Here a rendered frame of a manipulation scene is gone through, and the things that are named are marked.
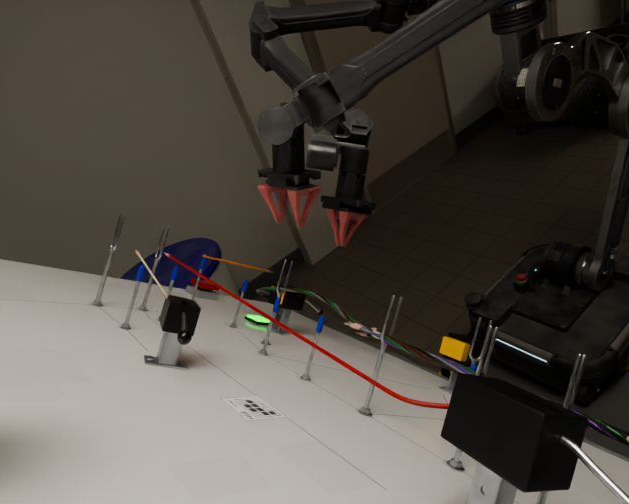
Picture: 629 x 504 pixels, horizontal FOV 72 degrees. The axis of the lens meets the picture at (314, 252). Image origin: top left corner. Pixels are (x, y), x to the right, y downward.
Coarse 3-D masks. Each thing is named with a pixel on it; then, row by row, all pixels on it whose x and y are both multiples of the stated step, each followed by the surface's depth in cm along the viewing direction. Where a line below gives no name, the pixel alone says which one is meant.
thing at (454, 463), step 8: (488, 328) 41; (496, 328) 42; (488, 336) 41; (496, 336) 42; (488, 352) 42; (480, 360) 41; (488, 360) 42; (480, 368) 41; (456, 448) 42; (456, 456) 42; (448, 464) 42; (456, 464) 41
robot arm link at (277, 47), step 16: (256, 16) 103; (272, 32) 101; (272, 48) 102; (288, 48) 103; (272, 64) 103; (288, 64) 100; (304, 64) 100; (288, 80) 101; (304, 80) 98; (352, 112) 92; (336, 128) 93; (368, 128) 90
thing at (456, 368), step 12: (348, 324) 52; (372, 336) 52; (384, 336) 50; (408, 348) 47; (432, 360) 45; (444, 360) 44; (456, 372) 43; (468, 372) 42; (480, 372) 42; (540, 396) 38; (588, 420) 35; (600, 432) 35; (612, 432) 34; (624, 432) 34
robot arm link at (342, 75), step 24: (456, 0) 57; (480, 0) 56; (504, 0) 55; (552, 0) 54; (408, 24) 60; (432, 24) 59; (456, 24) 58; (384, 48) 63; (408, 48) 61; (432, 48) 63; (336, 72) 66; (360, 72) 65; (384, 72) 64; (312, 96) 70; (336, 96) 70; (360, 96) 67
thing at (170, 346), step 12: (168, 300) 46; (180, 300) 48; (192, 300) 50; (168, 312) 45; (180, 312) 45; (192, 312) 46; (168, 324) 45; (180, 324) 46; (192, 324) 46; (168, 336) 46; (180, 336) 41; (168, 348) 47; (180, 348) 47; (144, 360) 46; (156, 360) 47; (168, 360) 47; (180, 360) 49
